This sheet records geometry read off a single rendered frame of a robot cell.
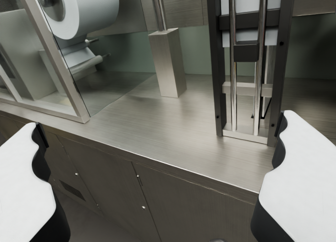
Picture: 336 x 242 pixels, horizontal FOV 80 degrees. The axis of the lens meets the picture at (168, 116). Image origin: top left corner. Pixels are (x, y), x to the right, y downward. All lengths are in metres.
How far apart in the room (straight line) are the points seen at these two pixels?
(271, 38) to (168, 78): 0.47
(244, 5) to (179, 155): 0.40
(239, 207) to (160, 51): 0.60
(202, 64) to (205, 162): 0.64
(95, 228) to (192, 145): 1.22
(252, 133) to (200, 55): 0.58
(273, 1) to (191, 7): 0.58
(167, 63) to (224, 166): 0.48
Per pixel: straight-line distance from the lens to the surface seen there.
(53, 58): 0.82
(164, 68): 0.86
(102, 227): 1.67
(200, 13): 1.02
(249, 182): 0.52
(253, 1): 0.51
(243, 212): 0.62
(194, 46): 1.07
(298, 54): 0.97
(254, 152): 0.59
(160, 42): 0.83
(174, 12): 1.08
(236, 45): 0.50
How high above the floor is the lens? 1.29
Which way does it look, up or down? 31 degrees down
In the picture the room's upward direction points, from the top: 12 degrees counter-clockwise
